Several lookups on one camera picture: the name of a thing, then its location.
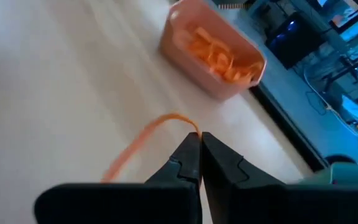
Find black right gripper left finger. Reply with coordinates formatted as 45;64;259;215
144;132;202;224

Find green plastic basket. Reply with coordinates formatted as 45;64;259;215
296;161;358;187

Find orange plastic basket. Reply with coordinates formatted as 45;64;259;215
159;0;267;101

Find dark blue bulky object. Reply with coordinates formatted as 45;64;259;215
265;11;324;70

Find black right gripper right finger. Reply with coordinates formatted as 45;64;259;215
202;133;287;224

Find single orange rubber band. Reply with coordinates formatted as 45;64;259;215
101;113;201;184

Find dark object with striped edge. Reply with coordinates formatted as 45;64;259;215
216;0;254;10

